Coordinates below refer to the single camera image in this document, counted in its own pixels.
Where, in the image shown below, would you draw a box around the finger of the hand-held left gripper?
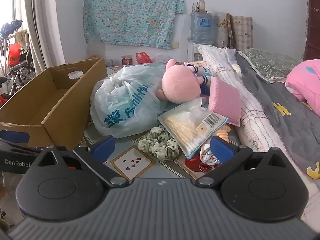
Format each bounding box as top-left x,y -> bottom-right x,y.
0,129 -> 43,153

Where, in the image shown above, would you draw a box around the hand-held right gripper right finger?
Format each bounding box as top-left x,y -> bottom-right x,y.
196,135 -> 287,188

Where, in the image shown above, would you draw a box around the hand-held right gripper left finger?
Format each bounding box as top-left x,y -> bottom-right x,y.
31,135 -> 128,188

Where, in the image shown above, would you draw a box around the clear zip bag cotton swabs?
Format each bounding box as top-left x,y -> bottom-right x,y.
157,102 -> 228,157

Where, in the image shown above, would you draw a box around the pink ribbed pad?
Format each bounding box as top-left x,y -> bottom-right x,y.
208,77 -> 242,127

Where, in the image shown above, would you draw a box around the brown cardboard box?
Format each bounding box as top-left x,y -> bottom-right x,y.
0,57 -> 108,151

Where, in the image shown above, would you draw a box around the pink plush doll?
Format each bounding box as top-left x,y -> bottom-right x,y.
155,59 -> 215,105

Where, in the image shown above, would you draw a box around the orange striped sock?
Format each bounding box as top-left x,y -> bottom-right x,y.
200,125 -> 232,167

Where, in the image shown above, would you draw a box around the white striped quilt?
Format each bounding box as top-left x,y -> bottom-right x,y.
197,44 -> 287,153

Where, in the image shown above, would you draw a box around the white plastic bag blue print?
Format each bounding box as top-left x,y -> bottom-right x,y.
89,62 -> 170,139

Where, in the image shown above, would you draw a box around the green floral scrunchies bundle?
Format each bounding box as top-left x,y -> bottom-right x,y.
138,127 -> 179,161

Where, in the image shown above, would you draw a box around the metal drying rack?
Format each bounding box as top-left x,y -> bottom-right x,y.
0,20 -> 35,105

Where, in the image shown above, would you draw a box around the grey bed blanket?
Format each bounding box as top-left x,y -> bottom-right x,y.
235,51 -> 320,180

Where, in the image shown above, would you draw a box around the red bag on rack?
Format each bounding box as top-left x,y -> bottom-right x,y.
7,43 -> 21,67

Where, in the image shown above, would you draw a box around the green floral pillow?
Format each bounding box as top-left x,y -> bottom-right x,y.
242,48 -> 303,83

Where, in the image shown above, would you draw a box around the red plastic bag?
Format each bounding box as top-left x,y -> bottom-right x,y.
136,52 -> 152,64

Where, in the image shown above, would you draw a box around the white water dispenser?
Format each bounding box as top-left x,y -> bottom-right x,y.
187,41 -> 208,63

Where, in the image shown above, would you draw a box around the pink quilt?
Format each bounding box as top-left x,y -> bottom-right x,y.
285,59 -> 320,117

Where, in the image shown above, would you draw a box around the plaid rolled mat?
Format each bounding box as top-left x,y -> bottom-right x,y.
230,15 -> 253,52

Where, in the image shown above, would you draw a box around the white curtain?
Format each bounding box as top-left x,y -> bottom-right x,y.
24,0 -> 67,75

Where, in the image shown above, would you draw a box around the floral rolled mat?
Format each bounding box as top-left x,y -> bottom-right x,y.
214,11 -> 232,48

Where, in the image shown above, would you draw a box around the wooden stick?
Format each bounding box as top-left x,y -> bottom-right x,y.
226,14 -> 235,48

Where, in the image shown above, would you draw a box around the blue water jug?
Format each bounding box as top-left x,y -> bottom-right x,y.
190,11 -> 215,44

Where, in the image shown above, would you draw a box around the brown wooden door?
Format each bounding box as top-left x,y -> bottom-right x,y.
304,0 -> 320,62

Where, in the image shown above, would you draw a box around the teal floral wall cloth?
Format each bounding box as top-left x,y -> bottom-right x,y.
83,0 -> 186,50

